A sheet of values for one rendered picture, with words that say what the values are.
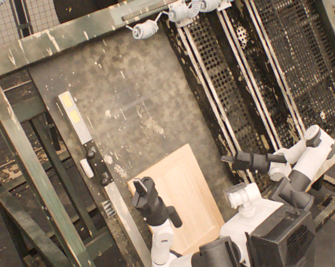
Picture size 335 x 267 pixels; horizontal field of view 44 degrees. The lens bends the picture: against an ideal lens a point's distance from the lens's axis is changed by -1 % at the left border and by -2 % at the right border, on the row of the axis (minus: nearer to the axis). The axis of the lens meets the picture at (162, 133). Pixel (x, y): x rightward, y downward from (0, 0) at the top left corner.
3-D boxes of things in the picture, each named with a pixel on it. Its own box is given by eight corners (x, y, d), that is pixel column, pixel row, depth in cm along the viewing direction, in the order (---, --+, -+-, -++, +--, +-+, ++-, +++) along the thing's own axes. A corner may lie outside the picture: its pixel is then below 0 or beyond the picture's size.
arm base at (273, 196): (306, 201, 176) (318, 194, 165) (291, 226, 171) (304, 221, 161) (276, 181, 178) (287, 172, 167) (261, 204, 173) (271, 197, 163)
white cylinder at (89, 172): (78, 161, 174) (86, 178, 176) (80, 161, 172) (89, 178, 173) (84, 158, 176) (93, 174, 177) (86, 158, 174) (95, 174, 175)
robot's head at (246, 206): (264, 206, 155) (258, 186, 152) (238, 217, 155) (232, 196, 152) (257, 199, 161) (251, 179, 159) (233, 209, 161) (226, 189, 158)
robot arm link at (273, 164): (256, 163, 201) (279, 167, 201) (257, 180, 193) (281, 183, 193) (263, 147, 193) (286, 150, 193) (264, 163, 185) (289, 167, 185)
